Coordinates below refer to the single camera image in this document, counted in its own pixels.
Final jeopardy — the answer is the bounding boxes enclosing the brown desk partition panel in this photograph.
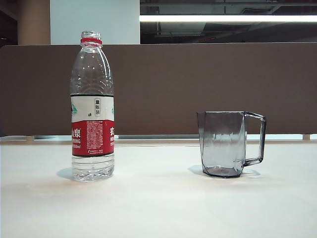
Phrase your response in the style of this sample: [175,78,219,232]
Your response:
[0,44,317,136]

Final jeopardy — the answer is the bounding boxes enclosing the white ceiling light strip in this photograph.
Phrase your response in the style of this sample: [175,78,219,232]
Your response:
[139,14,317,23]

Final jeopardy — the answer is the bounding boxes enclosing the grey transparent handled cup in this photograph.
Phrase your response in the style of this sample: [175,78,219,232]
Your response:
[197,111,267,179]

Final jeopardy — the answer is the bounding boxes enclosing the clear red-label water bottle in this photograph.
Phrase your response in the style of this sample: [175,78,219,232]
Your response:
[70,30,116,183]

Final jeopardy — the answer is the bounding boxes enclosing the beige round column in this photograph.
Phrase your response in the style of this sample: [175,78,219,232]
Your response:
[17,0,52,46]

